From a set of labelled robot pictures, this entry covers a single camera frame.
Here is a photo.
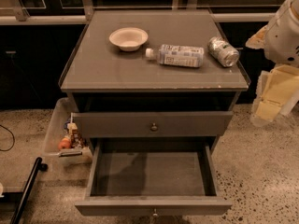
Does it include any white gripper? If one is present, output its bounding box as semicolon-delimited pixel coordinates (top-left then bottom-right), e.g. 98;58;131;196
246;26;299;127

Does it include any grey drawer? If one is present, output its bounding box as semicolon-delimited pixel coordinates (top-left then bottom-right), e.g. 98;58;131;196
72;111;233;138
76;138;232;217

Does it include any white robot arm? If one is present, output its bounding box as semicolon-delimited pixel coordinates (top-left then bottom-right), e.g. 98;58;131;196
246;0;299;127

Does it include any grey drawer cabinet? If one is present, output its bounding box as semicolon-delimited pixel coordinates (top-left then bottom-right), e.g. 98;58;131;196
58;9;251;154

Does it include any silver drink can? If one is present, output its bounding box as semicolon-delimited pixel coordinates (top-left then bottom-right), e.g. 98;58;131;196
207;36;239;67

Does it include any clear plastic water bottle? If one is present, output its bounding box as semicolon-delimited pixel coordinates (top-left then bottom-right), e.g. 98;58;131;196
145;44;205;68

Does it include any white paper bowl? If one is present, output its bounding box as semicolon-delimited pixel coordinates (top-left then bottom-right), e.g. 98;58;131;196
109;27;149;52

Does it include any clear plastic storage bin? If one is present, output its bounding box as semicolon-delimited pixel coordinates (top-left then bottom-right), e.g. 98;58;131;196
43;98;93;166

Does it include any orange toy in bin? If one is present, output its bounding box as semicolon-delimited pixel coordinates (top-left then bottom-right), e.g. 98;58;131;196
58;137;71;150

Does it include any metal railing frame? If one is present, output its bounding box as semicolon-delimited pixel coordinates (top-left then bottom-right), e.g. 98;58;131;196
0;0;285;24

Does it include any black floor cable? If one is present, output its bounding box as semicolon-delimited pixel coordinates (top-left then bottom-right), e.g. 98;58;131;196
0;124;16;152

